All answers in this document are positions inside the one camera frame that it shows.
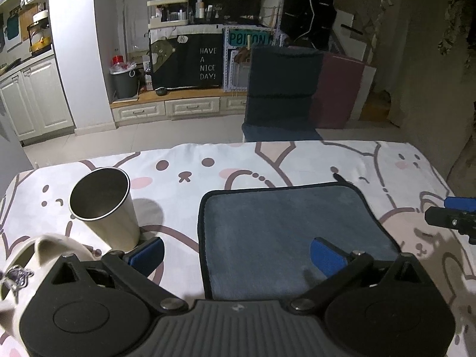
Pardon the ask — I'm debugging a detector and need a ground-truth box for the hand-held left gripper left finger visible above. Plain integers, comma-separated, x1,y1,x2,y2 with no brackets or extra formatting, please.
49,237,189,311

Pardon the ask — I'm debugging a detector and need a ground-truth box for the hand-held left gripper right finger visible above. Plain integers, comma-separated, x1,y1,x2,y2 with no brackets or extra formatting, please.
289,237,435,311

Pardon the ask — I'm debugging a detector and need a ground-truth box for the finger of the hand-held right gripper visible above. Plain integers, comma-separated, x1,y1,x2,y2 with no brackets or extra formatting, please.
425,206,476,245
444,196,476,209

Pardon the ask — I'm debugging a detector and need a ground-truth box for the grey towel with black trim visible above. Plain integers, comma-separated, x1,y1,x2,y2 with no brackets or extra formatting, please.
197,181,404,300

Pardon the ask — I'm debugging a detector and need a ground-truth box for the stainless steel cup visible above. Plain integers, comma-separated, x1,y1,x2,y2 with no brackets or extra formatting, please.
69,167,141,252

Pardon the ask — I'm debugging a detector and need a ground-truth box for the white ceramic cat-ear mug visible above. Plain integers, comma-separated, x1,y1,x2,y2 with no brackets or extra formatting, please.
0,232,102,345

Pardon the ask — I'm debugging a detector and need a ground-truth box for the rabbit printed tablecloth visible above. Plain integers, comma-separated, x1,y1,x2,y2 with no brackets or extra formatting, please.
0,140,476,357

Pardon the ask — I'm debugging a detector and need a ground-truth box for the metal charm on mug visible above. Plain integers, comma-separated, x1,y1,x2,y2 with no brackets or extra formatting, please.
0,266,35,291

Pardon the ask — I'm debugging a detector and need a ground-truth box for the white board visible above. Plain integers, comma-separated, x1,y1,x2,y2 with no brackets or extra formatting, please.
349,63,377,120

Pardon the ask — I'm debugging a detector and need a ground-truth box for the low white drawer cabinet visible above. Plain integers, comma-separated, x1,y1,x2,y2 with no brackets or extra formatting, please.
109,90,248,124

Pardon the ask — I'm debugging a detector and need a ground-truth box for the maroon board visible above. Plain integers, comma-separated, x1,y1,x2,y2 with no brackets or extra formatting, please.
309,53,367,130

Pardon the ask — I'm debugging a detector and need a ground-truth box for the grey trash bin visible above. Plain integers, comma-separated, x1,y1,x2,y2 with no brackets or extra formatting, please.
109,68,140,99

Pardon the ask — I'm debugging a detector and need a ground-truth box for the dark padded chair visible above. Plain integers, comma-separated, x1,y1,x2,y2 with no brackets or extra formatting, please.
242,46,325,143

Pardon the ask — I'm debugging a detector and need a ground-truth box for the white kitchen cabinet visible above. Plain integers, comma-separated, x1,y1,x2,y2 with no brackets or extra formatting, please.
0,51,75,143

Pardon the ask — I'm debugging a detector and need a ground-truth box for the black printed cover cloth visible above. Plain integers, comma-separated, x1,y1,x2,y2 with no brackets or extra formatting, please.
148,32,225,90

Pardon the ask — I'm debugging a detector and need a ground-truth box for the teal lettered sign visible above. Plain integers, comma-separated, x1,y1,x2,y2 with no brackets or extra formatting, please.
227,30,275,49

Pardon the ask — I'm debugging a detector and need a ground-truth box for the glass countertop appliance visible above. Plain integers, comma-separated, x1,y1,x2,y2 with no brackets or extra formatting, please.
27,10,53,54

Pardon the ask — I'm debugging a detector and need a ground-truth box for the cream shelf organiser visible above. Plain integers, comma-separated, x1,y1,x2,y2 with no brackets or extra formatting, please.
146,0,190,29

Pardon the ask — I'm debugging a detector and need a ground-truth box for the black hanging jacket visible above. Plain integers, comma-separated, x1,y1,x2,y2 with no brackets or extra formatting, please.
279,0,339,50

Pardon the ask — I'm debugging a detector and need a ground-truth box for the teal oven mitt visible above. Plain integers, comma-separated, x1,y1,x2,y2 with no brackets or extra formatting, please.
4,15,20,40

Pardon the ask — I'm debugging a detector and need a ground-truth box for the white wire rack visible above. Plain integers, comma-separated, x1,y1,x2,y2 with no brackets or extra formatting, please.
222,27,254,92

